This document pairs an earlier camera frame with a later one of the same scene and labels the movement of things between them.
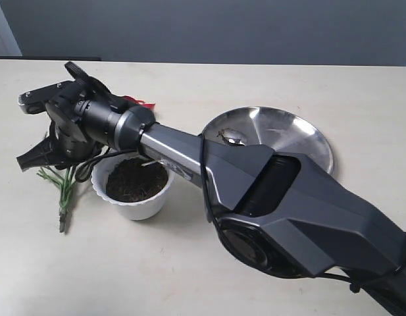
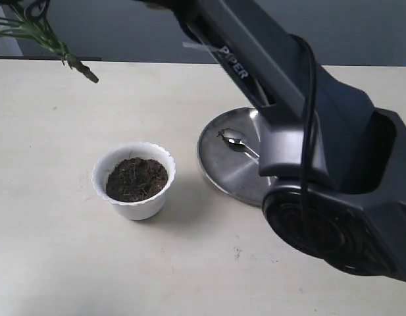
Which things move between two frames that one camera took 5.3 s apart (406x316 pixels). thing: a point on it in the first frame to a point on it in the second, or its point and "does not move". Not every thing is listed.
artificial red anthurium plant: (62, 184) to (29, 19)
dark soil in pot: (128, 181) does not move
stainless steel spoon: (233, 136) does not move
